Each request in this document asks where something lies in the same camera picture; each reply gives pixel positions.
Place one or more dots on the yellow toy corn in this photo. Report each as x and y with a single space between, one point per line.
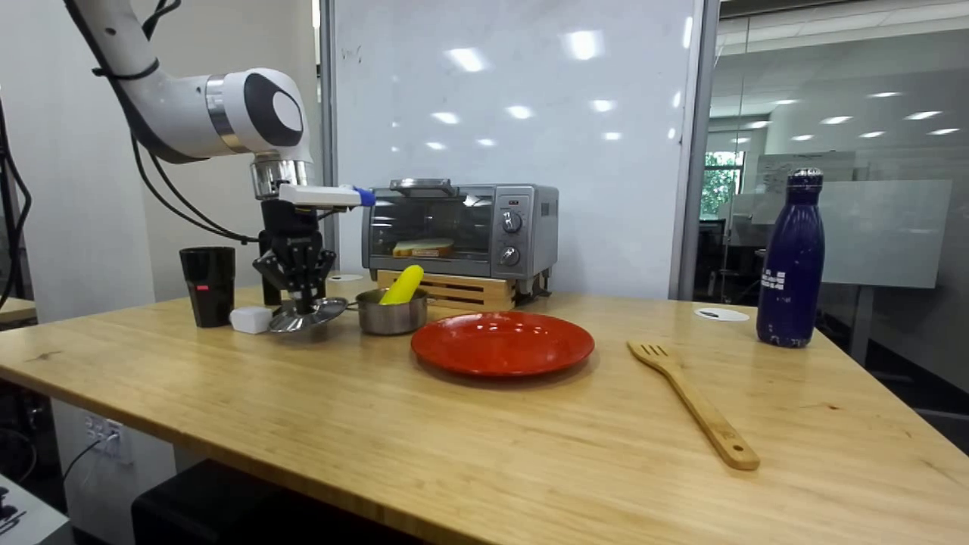
399 285

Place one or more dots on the round silver metal lid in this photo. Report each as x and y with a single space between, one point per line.
308 318

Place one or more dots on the red plate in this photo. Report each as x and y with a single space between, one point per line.
501 345

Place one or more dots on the white wall power outlet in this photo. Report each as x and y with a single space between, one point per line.
107 435

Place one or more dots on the small white box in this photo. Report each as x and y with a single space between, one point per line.
249 323

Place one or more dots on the dark blue water bottle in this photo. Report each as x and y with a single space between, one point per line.
791 273

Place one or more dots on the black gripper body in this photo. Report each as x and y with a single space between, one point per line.
291 231

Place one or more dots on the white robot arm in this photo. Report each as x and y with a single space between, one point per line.
192 106

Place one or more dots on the small steel pot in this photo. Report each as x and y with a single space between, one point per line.
389 317

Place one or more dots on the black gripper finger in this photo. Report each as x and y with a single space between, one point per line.
273 273
318 273

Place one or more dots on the silver toaster oven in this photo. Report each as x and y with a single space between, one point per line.
457 231

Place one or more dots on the frosted glass board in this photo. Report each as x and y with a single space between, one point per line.
880 231

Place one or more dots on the wooden fork spatula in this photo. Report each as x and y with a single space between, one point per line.
697 406

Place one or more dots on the small wooden pallet stand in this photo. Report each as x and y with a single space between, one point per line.
457 293

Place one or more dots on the flat white round coaster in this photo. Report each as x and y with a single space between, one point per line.
722 317

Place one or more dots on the black cup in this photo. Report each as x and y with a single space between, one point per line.
208 290

